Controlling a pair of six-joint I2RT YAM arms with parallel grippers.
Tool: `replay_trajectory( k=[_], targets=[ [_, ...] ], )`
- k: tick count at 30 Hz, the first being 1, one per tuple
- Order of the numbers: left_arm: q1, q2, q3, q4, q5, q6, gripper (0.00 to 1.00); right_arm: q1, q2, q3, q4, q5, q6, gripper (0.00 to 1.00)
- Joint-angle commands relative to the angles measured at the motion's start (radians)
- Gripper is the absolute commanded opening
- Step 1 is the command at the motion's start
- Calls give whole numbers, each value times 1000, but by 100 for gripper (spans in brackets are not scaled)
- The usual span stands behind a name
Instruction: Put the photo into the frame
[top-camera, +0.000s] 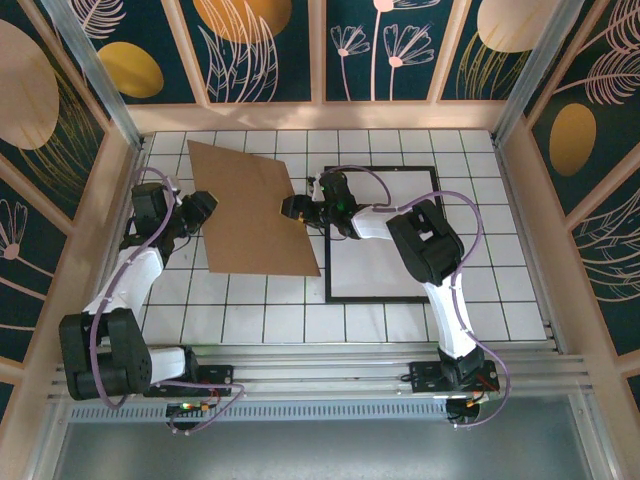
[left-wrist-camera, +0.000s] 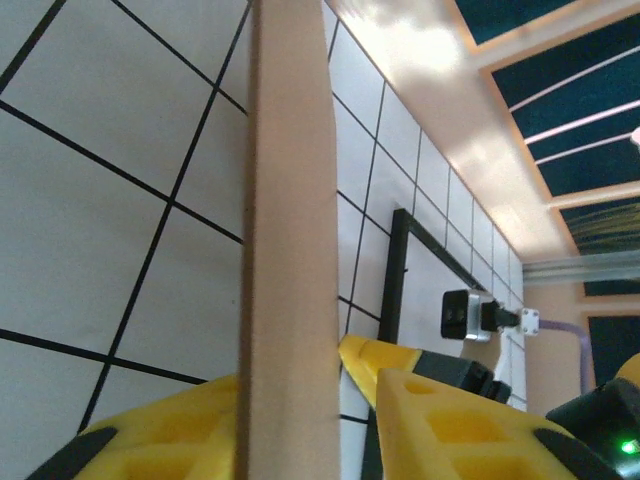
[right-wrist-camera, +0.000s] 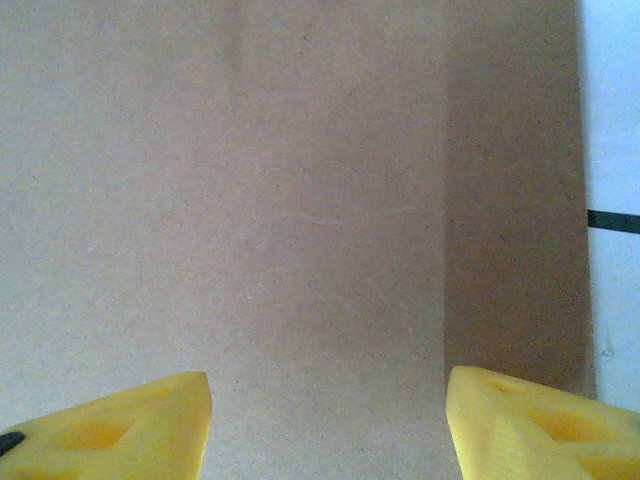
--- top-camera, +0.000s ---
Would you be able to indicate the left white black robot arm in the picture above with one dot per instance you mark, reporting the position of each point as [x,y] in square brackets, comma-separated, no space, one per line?
[125,280]

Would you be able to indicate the aluminium corner post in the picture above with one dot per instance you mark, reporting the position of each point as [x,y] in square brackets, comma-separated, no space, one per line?
[532,75]
[99,75]

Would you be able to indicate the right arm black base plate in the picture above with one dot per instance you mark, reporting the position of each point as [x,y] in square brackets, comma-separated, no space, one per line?
[422,377]

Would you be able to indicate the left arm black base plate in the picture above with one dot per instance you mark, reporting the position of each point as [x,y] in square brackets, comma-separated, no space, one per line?
[220,375]

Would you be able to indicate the small controller board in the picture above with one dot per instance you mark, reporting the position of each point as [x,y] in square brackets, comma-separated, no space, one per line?
[187,407]

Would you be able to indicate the brown backing board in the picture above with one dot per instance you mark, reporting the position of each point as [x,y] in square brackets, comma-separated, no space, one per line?
[250,220]

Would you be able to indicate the black picture frame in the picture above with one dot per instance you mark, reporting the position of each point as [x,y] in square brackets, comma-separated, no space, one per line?
[328,270]

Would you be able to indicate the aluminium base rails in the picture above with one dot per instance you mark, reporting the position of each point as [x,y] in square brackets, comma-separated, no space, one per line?
[320,372]

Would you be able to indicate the grey metal sheet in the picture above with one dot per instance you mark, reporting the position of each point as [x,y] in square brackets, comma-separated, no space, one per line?
[320,450]

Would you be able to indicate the aluminium side rail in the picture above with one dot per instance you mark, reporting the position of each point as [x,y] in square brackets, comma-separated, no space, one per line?
[508,175]
[136,160]

